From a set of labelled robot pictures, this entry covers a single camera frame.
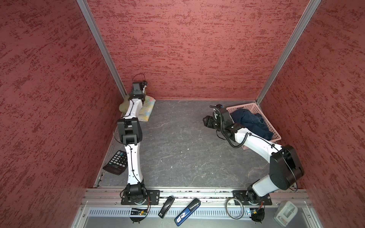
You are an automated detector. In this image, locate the blue black stapler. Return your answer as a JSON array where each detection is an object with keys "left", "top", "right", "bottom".
[{"left": 174, "top": 198, "right": 201, "bottom": 227}]

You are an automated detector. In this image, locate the right circuit board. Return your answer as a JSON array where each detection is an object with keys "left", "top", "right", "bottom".
[{"left": 251, "top": 208, "right": 265, "bottom": 223}]

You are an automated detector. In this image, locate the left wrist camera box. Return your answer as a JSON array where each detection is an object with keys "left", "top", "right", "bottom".
[{"left": 132, "top": 81, "right": 147, "bottom": 91}]

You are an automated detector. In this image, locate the dark blue skirt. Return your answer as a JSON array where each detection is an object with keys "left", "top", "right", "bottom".
[{"left": 230, "top": 109, "right": 274, "bottom": 141}]

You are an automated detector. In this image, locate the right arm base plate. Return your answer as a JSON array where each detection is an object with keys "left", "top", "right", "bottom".
[{"left": 232, "top": 190, "right": 272, "bottom": 206}]

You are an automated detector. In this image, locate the floral pastel skirt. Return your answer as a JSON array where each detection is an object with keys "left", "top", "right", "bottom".
[{"left": 138, "top": 96, "right": 156, "bottom": 122}]

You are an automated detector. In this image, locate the circuit board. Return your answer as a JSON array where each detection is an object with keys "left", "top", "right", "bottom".
[
  {"left": 251, "top": 208, "right": 265, "bottom": 223},
  {"left": 130, "top": 208, "right": 149, "bottom": 216}
]

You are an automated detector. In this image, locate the pink plastic basket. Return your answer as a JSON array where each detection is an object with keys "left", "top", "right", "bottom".
[{"left": 226, "top": 103, "right": 281, "bottom": 143}]

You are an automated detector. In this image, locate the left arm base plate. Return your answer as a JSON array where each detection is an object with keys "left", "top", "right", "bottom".
[{"left": 121, "top": 190, "right": 160, "bottom": 206}]

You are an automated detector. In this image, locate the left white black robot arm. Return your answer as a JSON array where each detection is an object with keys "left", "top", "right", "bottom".
[{"left": 117, "top": 89, "right": 147, "bottom": 205}]

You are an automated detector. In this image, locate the olive green skirt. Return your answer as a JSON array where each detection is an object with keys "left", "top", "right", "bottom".
[{"left": 119, "top": 95, "right": 130, "bottom": 114}]

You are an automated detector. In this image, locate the grey plastic holder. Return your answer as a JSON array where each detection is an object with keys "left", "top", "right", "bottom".
[{"left": 273, "top": 200, "right": 298, "bottom": 227}]

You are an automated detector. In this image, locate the coiled grey cable ring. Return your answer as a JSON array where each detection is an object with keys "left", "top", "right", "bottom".
[{"left": 226, "top": 198, "right": 245, "bottom": 220}]

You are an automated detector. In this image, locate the left circuit board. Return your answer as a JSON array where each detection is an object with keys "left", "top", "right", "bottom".
[{"left": 130, "top": 208, "right": 149, "bottom": 216}]

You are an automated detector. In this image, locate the black calculator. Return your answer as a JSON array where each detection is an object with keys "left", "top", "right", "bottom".
[{"left": 103, "top": 151, "right": 128, "bottom": 175}]

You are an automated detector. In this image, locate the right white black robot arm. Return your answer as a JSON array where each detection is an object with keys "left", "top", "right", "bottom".
[{"left": 203, "top": 105, "right": 305, "bottom": 205}]

